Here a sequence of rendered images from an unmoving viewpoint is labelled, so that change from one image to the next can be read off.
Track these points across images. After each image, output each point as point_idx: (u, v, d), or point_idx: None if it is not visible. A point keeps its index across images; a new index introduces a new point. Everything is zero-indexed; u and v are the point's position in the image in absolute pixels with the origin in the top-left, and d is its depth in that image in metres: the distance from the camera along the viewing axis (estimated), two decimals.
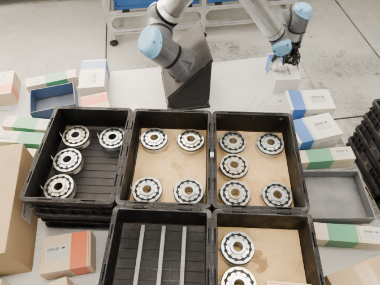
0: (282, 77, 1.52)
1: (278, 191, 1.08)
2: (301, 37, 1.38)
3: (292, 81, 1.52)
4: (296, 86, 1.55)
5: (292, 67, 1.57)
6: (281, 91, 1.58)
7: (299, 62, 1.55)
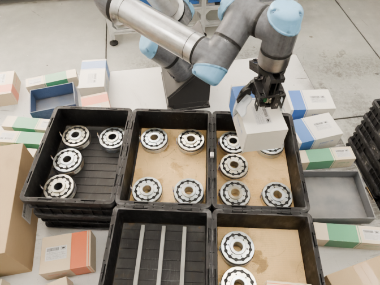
0: (257, 128, 0.89)
1: (278, 191, 1.08)
2: (285, 63, 0.75)
3: (274, 133, 0.90)
4: (280, 139, 0.93)
5: None
6: (258, 149, 0.95)
7: None
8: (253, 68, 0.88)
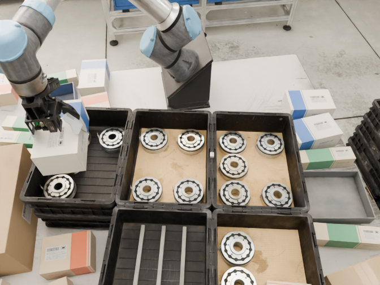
0: (44, 151, 0.85)
1: (278, 191, 1.08)
2: (32, 87, 0.70)
3: (63, 156, 0.85)
4: (77, 162, 0.88)
5: None
6: (59, 172, 0.90)
7: (80, 120, 0.88)
8: None
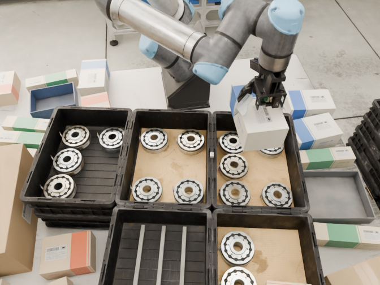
0: (257, 127, 0.89)
1: (278, 191, 1.08)
2: (286, 62, 0.75)
3: (275, 132, 0.90)
4: (281, 138, 0.93)
5: None
6: (258, 148, 0.95)
7: None
8: (254, 67, 0.88)
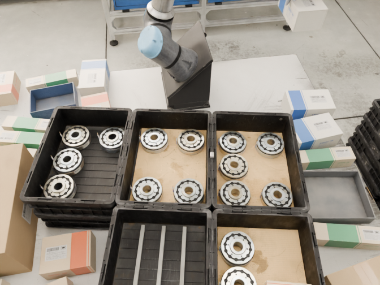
0: (305, 8, 1.24)
1: (278, 191, 1.08)
2: None
3: (318, 12, 1.24)
4: (321, 19, 1.27)
5: None
6: (303, 29, 1.30)
7: None
8: None
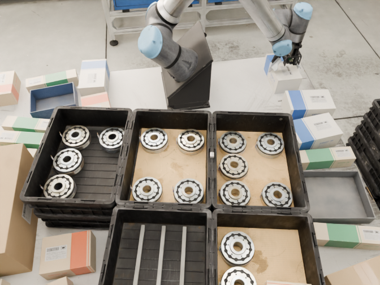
0: (284, 77, 1.52)
1: (278, 191, 1.08)
2: (302, 37, 1.38)
3: (294, 80, 1.52)
4: (297, 85, 1.55)
5: (292, 66, 1.57)
6: (283, 91, 1.58)
7: (299, 61, 1.55)
8: None
